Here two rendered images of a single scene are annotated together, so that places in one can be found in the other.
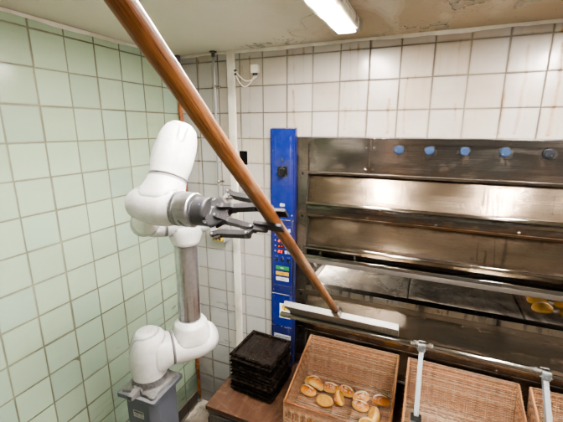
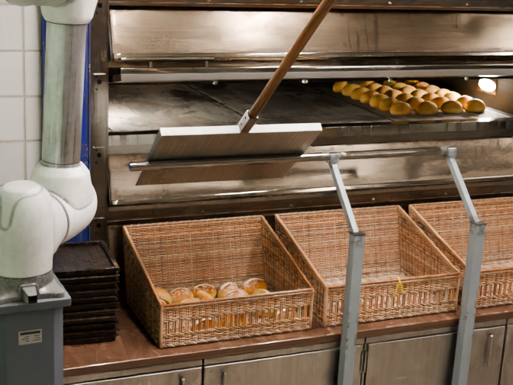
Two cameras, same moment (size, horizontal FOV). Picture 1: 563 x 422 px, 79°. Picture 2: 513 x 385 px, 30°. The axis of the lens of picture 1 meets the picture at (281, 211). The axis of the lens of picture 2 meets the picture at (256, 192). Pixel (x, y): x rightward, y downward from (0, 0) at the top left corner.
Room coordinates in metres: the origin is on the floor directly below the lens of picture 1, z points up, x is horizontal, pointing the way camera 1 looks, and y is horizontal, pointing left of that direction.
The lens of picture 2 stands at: (-0.63, 1.84, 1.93)
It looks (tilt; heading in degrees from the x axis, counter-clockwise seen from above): 16 degrees down; 314
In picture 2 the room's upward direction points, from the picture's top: 3 degrees clockwise
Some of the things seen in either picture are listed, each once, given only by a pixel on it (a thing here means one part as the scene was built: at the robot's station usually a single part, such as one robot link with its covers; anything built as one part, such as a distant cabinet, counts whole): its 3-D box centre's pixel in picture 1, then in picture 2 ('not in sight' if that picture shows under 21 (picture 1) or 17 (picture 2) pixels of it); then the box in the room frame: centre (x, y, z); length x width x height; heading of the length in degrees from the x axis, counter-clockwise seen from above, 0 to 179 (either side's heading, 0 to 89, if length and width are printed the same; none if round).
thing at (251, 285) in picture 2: (380, 398); (253, 285); (1.69, -0.58, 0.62); 0.10 x 0.07 x 0.06; 72
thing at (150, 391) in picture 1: (147, 380); (23, 280); (1.35, 0.61, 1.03); 0.22 x 0.18 x 0.06; 160
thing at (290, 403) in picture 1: (343, 388); (214, 276); (1.66, -0.35, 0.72); 0.56 x 0.49 x 0.28; 67
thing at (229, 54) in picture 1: (236, 235); not in sight; (2.21, 0.30, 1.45); 0.05 x 0.02 x 2.30; 67
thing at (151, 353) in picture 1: (150, 350); (23, 224); (1.37, 0.60, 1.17); 0.18 x 0.16 x 0.22; 117
